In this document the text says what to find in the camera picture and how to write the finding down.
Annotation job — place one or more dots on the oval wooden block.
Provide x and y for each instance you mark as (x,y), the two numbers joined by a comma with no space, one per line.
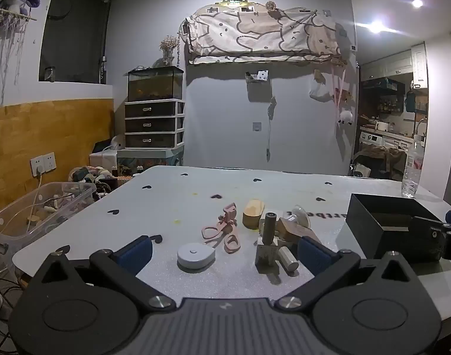
(253,212)

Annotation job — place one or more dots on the teal printed cabinet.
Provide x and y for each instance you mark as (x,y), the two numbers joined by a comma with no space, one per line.
(151,161)

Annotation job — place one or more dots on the gold crown decoration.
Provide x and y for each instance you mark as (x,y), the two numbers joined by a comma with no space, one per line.
(237,0)

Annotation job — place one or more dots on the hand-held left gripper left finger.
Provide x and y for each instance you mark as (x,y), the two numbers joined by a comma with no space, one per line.
(137,254)

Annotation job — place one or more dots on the purple plush toy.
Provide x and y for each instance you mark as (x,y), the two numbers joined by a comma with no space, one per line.
(18,0)

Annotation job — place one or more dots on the white round tape measure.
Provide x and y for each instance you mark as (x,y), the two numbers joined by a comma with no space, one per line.
(195,256)

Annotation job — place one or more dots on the dark plastic drawer unit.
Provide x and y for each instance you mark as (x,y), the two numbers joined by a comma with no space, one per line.
(151,124)

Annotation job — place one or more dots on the white hanging bag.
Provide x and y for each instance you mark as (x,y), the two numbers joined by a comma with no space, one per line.
(319,90)

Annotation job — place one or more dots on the macrame hanging shelf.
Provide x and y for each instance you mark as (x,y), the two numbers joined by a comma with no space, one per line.
(5,26)

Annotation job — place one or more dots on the white kitchen cabinets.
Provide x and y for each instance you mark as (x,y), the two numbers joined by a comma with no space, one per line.
(391,63)

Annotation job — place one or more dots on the white wall socket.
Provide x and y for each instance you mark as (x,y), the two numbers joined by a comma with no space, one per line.
(42,163)

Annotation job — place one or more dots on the white sheep plush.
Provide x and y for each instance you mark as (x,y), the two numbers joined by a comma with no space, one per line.
(346,116)

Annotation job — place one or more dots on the wall switch plate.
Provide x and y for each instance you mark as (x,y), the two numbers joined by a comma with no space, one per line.
(257,126)

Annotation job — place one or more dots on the white washing machine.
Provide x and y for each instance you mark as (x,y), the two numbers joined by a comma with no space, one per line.
(370,141)

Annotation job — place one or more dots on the black cylinder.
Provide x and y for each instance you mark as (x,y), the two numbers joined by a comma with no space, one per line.
(271,227)

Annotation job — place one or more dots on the pink scissors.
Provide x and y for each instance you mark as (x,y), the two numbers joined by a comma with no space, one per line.
(223,229)

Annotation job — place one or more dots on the dried flowers in vase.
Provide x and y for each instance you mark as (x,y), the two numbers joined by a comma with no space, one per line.
(169,46)

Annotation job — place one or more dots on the black box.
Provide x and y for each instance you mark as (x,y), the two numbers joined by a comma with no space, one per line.
(362,225)

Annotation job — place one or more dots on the white suction cup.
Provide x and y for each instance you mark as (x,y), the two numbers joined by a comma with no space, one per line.
(301,216)

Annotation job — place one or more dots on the clear plastic storage bin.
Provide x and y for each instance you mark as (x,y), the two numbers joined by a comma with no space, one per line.
(33,207)

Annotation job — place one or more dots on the slim black bottle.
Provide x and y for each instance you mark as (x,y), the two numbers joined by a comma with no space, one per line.
(103,70)

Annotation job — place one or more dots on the glass fish tank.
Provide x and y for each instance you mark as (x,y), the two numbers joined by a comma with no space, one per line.
(155,85)

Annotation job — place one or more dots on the clear plastic water bottle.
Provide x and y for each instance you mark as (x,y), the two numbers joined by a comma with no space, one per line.
(411,177)

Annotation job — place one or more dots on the large ceiling light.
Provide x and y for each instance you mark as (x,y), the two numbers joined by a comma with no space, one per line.
(377,26)

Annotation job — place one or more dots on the silver metal cylinder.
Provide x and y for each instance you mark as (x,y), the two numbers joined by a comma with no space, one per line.
(289,260)

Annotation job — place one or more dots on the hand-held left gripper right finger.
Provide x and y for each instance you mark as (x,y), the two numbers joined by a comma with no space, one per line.
(313,256)

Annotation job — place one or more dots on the cartoon printed cloth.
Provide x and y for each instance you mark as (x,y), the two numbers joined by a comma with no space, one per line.
(255,33)

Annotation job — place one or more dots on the small ceiling light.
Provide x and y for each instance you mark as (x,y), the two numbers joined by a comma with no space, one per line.
(417,3)

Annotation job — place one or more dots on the small glass jar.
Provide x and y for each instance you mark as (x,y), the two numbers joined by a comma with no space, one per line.
(50,74)

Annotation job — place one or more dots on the brown draped chair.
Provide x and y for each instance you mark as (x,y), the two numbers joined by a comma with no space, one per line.
(380,161)

